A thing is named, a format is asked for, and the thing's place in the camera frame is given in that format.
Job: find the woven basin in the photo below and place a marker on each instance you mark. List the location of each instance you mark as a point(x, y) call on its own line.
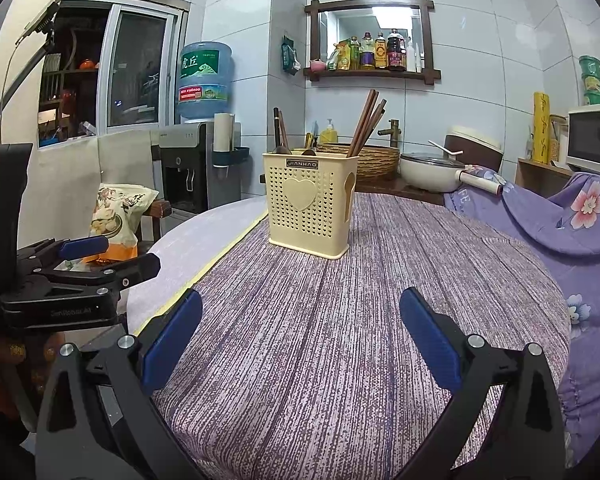
point(380, 165)

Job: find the yellow oil bottle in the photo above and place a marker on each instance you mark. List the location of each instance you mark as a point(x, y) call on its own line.
point(355, 56)

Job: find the dark wall tray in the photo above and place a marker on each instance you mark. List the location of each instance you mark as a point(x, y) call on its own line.
point(232, 156)

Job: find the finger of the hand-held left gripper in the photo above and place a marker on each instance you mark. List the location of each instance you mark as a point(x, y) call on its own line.
point(130, 272)
point(82, 246)

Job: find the white pan with glass lid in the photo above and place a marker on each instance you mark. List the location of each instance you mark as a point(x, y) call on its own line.
point(425, 175)

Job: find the wooden mirror wall shelf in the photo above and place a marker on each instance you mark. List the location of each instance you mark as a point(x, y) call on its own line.
point(427, 40)

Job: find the white microwave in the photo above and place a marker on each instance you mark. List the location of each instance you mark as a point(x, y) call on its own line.
point(590, 137)

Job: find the printed snack bag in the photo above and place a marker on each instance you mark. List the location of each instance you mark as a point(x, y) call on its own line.
point(120, 210)

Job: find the orange packet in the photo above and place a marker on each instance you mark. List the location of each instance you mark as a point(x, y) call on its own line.
point(120, 252)

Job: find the white paper roll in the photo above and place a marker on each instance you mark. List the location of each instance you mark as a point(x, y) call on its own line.
point(223, 132)

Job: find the yellow soap dispenser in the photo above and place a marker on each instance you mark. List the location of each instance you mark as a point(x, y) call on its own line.
point(329, 135)

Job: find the yellow green pouch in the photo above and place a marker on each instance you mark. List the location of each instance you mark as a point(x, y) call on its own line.
point(338, 57)

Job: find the dark sauce bottle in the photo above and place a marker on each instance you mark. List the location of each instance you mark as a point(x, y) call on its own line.
point(395, 54)

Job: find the wooden cabinet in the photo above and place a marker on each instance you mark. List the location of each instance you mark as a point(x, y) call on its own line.
point(540, 180)

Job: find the purple striped tablecloth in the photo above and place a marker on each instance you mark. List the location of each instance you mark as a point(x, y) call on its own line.
point(355, 335)

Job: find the brown white rice cooker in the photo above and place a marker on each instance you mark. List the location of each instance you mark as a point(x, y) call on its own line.
point(477, 142)

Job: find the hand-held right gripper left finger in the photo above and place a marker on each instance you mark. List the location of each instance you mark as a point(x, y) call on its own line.
point(172, 340)

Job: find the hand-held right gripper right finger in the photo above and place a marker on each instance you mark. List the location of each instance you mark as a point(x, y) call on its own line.
point(430, 340)

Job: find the purple floral cloth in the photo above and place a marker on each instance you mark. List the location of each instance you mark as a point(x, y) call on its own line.
point(545, 250)

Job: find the wooden chair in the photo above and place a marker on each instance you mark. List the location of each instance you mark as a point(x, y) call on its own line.
point(155, 212)

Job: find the sliding window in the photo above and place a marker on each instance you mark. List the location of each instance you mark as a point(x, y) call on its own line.
point(135, 70)

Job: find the blue water jug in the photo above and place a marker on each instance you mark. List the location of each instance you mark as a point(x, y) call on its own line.
point(204, 80)

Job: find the grey water dispenser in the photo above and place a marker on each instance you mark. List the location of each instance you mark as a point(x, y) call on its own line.
point(182, 175)

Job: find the green wall packet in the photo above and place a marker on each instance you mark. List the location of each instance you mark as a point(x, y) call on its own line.
point(290, 55)

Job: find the pink bowl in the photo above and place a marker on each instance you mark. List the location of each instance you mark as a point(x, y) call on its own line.
point(318, 65)

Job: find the white ladle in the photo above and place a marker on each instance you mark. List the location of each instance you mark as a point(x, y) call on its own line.
point(442, 148)

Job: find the bronze faucet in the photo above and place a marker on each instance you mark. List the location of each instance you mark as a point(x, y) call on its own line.
point(395, 135)

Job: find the cream plastic utensil holder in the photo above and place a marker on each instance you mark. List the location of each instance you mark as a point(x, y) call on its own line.
point(305, 225)

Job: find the amber sauce bottle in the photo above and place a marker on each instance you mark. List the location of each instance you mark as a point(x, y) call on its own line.
point(380, 55)

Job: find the beige panel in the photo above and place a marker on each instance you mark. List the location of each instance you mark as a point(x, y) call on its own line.
point(65, 185)

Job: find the white bottle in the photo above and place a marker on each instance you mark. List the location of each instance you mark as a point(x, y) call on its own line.
point(418, 61)
point(410, 59)

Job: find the dark chopstick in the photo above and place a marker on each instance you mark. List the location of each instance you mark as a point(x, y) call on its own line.
point(283, 132)
point(278, 127)

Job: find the yellow roll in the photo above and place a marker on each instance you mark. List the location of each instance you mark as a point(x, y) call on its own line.
point(541, 127)

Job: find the purple label bottle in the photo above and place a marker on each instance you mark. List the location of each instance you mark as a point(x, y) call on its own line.
point(367, 55)

